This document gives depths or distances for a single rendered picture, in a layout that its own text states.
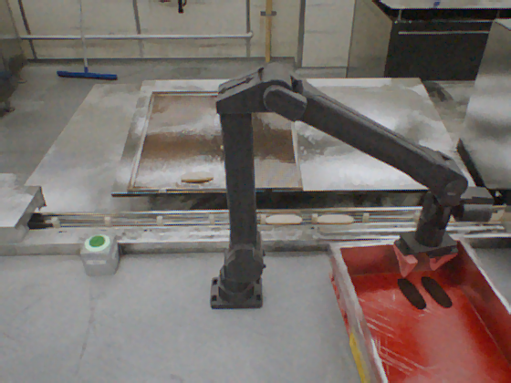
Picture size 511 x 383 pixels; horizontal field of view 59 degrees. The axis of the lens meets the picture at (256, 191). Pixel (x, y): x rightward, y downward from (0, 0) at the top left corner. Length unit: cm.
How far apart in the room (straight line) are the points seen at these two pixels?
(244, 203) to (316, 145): 62
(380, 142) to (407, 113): 84
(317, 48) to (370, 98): 296
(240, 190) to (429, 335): 51
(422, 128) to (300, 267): 70
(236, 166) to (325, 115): 18
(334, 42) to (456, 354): 387
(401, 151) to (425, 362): 43
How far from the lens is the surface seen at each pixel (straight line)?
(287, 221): 122
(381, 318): 107
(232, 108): 76
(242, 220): 90
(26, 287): 123
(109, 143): 174
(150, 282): 114
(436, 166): 88
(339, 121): 79
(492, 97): 142
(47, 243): 126
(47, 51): 530
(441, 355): 105
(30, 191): 137
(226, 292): 103
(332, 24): 458
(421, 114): 167
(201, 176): 132
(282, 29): 485
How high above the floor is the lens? 163
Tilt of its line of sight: 35 degrees down
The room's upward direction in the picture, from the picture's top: straight up
